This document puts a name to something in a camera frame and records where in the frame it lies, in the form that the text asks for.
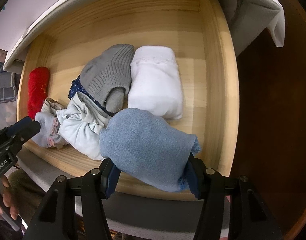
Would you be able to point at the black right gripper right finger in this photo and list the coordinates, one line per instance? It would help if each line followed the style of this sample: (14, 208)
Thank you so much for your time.
(249, 215)

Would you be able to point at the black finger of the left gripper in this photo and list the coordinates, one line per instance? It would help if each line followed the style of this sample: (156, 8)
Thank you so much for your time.
(12, 139)

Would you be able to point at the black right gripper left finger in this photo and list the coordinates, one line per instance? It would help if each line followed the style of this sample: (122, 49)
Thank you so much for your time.
(55, 216)

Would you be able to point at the beige lace underwear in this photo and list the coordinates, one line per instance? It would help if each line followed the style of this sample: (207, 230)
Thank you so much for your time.
(48, 136)

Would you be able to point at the red underwear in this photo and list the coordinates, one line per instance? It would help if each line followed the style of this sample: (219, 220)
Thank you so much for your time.
(37, 90)

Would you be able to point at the pale blue underwear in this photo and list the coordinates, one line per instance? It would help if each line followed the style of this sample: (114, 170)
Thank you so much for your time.
(81, 123)

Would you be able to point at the navy floral underwear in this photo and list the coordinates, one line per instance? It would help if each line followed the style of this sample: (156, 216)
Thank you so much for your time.
(76, 86)

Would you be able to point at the light blue fuzzy underwear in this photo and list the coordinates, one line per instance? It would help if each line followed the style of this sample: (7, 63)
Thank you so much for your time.
(146, 147)

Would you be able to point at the grey knit underwear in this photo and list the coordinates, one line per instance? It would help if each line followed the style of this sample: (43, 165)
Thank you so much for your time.
(107, 78)

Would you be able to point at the white underwear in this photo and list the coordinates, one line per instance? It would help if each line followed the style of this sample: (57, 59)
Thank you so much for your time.
(156, 85)

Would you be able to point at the wooden drawer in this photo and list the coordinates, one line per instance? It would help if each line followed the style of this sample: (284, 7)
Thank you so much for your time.
(204, 53)

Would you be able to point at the person's left hand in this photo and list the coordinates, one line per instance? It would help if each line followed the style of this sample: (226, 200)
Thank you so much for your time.
(8, 199)

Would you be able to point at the plaid grey blanket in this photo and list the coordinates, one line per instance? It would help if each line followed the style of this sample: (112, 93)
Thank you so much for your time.
(8, 89)

